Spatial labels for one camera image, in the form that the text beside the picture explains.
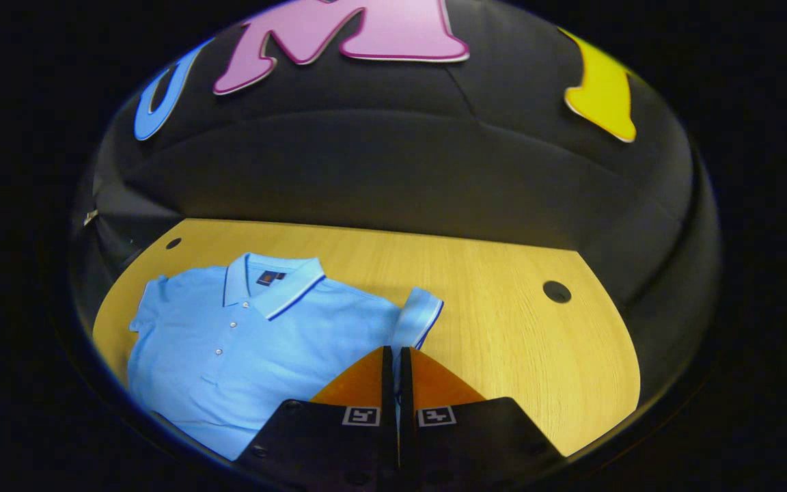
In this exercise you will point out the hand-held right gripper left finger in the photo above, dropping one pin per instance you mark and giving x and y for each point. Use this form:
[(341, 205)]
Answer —
[(388, 383)]

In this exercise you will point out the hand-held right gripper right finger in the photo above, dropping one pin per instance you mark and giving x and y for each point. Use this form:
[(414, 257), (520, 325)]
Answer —
[(406, 383)]

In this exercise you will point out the black backdrop cloth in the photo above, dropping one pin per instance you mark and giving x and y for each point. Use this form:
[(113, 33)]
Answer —
[(400, 157)]

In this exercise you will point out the light blue T-shirt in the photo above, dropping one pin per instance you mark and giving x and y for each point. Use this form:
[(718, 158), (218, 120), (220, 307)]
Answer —
[(243, 355)]

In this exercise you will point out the small silver clip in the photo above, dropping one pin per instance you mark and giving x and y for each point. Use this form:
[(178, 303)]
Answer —
[(91, 217)]

